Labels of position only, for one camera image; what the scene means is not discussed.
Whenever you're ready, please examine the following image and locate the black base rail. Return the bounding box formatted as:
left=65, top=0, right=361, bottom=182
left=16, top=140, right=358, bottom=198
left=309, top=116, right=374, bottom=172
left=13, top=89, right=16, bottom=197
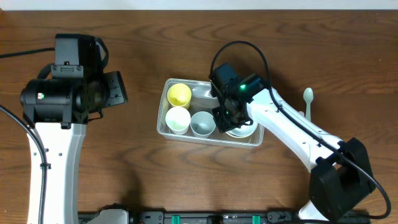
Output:
left=77, top=203, right=373, bottom=224

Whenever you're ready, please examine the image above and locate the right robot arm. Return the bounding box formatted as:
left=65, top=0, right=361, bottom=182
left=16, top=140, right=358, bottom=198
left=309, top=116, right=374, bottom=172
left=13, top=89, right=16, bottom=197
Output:
left=209, top=72, right=376, bottom=222

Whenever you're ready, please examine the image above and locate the white cup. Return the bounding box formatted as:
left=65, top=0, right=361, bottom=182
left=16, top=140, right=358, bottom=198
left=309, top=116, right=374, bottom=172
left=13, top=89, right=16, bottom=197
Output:
left=165, top=107, right=191, bottom=135

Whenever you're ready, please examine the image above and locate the clear plastic container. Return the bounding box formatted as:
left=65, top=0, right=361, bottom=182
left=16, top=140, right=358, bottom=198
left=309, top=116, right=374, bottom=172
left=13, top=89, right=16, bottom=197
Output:
left=156, top=78, right=266, bottom=149

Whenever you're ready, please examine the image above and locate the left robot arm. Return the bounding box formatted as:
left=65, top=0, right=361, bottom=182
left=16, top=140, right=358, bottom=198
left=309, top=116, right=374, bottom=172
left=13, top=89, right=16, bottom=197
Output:
left=21, top=72, right=128, bottom=223

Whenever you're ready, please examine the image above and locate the grey cup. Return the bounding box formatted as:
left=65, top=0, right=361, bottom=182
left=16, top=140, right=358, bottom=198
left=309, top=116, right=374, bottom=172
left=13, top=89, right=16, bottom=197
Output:
left=190, top=111, right=216, bottom=138

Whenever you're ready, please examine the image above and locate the white bowl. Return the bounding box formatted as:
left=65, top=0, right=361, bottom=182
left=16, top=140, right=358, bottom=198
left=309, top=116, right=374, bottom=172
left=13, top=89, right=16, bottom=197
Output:
left=226, top=121, right=258, bottom=138

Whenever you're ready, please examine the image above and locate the mint green spoon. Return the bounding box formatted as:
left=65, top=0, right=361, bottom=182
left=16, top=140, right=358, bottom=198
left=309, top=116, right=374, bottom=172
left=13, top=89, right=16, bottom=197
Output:
left=303, top=87, right=314, bottom=121

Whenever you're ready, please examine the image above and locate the yellow cup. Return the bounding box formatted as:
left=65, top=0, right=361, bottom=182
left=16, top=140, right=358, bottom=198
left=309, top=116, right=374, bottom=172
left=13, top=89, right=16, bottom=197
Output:
left=167, top=83, right=192, bottom=109

